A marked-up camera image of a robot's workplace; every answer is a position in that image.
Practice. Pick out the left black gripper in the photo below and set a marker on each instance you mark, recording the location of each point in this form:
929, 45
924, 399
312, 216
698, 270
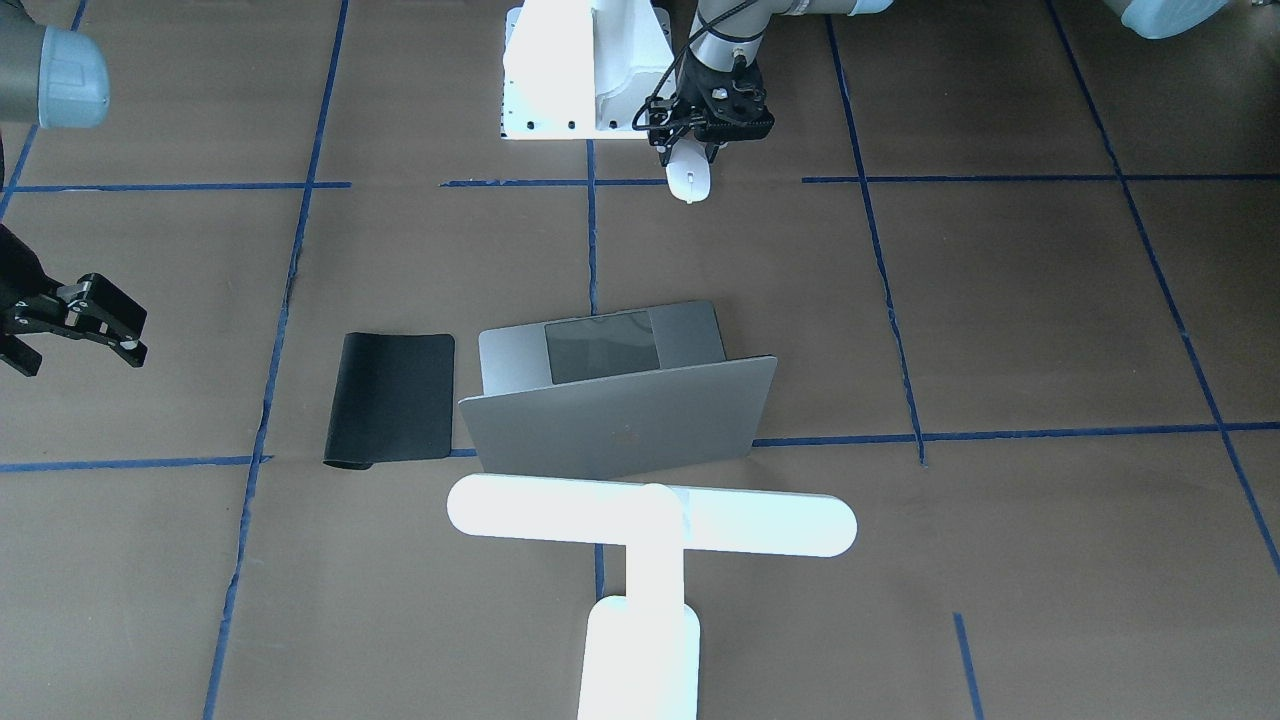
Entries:
692, 84

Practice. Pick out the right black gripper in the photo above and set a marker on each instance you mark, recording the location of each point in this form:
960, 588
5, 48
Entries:
18, 283

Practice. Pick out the white computer mouse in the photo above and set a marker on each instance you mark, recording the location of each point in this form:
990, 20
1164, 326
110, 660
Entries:
688, 172

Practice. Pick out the grey laptop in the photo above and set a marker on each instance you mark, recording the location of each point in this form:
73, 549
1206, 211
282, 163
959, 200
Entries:
614, 395

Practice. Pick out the black pad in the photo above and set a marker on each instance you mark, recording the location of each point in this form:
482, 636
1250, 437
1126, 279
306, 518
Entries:
393, 400

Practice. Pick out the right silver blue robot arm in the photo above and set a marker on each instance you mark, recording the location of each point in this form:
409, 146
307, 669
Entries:
57, 78

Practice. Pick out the white desk lamp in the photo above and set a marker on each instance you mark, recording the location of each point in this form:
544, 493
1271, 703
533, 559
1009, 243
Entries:
642, 647

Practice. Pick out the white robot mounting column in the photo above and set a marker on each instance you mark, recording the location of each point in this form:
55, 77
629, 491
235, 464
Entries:
579, 70

